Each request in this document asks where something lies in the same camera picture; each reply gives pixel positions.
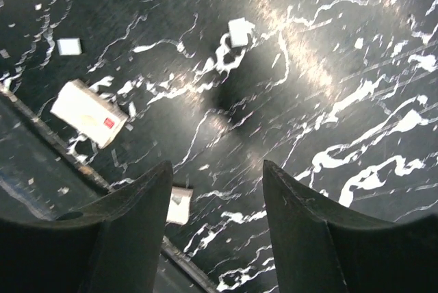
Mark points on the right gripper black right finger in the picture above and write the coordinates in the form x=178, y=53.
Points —
x=321, y=246

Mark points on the white staple box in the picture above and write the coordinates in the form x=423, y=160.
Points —
x=84, y=110

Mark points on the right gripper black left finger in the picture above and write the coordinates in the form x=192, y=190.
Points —
x=110, y=245

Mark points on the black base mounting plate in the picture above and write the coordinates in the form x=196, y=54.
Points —
x=38, y=183

